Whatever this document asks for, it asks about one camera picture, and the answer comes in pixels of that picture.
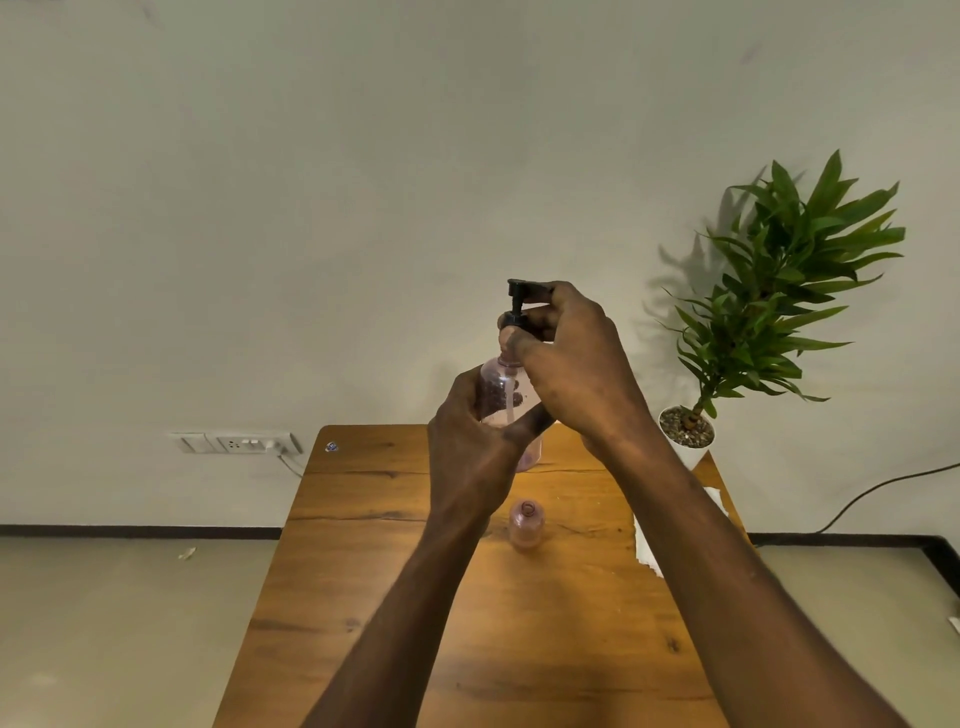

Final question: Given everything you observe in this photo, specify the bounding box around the person's right hand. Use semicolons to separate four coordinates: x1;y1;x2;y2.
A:
498;280;663;461

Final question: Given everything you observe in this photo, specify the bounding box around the white wall socket panel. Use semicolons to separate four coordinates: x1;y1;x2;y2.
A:
168;430;304;458

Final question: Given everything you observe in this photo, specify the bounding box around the black pump dispenser head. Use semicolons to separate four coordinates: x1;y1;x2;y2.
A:
501;278;558;333

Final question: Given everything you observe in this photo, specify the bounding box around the person's left forearm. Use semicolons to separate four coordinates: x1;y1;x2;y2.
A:
300;513;496;728

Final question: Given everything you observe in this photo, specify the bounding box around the small pink plastic bottle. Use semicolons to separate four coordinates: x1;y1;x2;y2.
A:
507;498;546;553

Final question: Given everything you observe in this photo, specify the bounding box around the person's right forearm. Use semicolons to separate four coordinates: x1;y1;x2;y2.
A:
581;431;913;728

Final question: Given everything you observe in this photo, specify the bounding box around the white paper tissue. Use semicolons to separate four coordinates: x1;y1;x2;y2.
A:
632;485;732;580

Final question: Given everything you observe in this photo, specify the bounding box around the green leafy plant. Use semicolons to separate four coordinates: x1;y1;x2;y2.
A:
656;149;907;423

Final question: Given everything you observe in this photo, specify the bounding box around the clear pink plastic bottle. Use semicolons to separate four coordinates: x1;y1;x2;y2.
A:
477;352;544;474

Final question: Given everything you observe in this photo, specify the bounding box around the white plant pot with pebbles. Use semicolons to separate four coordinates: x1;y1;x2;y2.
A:
657;405;717;473

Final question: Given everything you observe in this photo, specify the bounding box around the person's left hand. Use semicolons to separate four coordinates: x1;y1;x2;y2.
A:
426;365;558;528

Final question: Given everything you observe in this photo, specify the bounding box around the black cable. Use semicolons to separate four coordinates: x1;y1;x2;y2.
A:
814;462;960;536

